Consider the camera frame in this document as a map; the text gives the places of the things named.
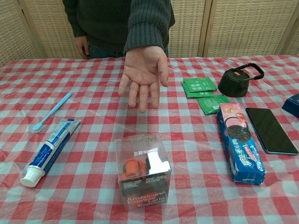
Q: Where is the person's right forearm dark sleeve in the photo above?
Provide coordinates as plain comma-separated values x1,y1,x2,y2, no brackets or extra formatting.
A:
62,0,89,38

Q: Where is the person's right hand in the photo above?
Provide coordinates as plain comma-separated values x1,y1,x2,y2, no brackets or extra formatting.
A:
75,35,91,59

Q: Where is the person's left forearm dark sleeve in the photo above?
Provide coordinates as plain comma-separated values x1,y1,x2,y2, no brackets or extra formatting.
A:
123,0,176,56

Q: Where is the small transparent plastic box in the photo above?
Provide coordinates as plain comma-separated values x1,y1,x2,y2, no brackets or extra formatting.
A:
114,133,173,210

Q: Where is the dark blue box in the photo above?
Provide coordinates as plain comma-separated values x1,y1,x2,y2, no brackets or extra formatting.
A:
281,93,299,119

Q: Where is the person's torso dark sweater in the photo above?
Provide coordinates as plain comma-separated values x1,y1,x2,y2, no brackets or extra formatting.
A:
67,0,169,59

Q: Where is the woven wicker folding screen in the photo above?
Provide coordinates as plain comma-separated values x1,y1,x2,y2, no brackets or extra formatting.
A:
0,0,299,67

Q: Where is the red white checkered tablecloth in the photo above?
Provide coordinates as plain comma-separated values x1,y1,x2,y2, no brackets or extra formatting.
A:
0,54,299,224

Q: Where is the black smartphone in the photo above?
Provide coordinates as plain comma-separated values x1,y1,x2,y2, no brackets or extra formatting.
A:
245,107,299,156

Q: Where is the person's open left hand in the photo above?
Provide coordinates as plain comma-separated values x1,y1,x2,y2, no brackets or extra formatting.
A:
118,46,169,113

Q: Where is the green tea sachet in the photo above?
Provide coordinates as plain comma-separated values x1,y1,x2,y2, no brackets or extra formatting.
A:
185,89,215,98
196,94,232,115
182,76,217,93

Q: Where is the white blue toothpaste tube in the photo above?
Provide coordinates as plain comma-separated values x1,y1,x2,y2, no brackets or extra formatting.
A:
19,118,81,188

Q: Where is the blue pink cookie package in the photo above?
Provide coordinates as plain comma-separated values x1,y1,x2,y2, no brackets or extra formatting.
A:
216,102,267,186

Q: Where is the orange coffee capsule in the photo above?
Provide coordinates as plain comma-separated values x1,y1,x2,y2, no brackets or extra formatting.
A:
123,158,140,179

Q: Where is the black cast iron teapot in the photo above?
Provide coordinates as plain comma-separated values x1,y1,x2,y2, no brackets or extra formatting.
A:
217,63,265,98

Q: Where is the light blue toothbrush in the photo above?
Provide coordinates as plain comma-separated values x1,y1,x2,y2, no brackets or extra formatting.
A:
32,91,73,131

